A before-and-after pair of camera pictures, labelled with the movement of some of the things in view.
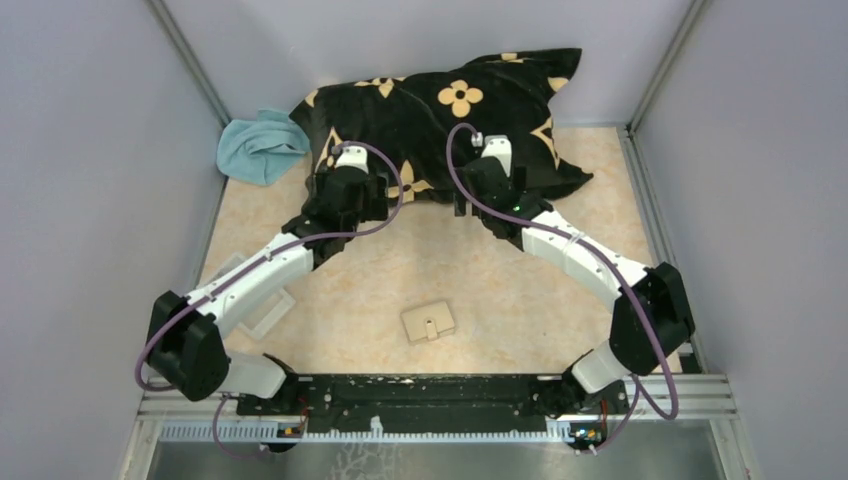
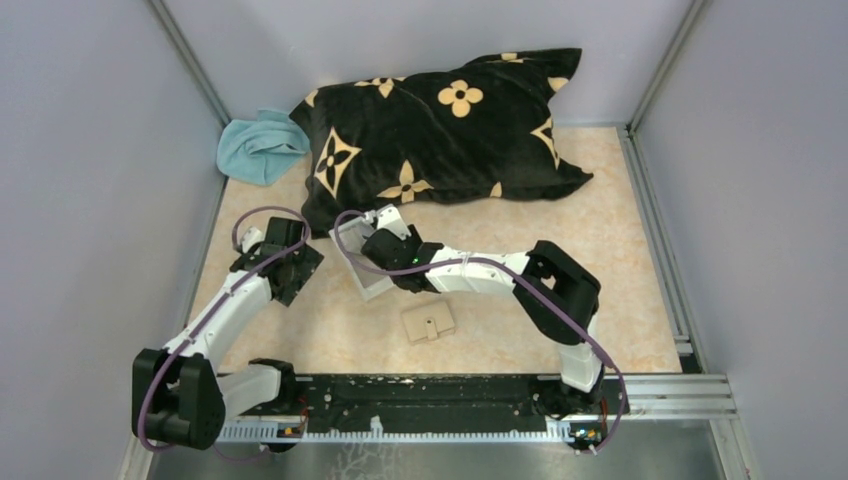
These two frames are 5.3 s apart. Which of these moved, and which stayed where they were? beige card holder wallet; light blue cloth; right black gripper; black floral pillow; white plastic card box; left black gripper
Moved: white plastic card box; left black gripper; right black gripper
Stayed: light blue cloth; black floral pillow; beige card holder wallet
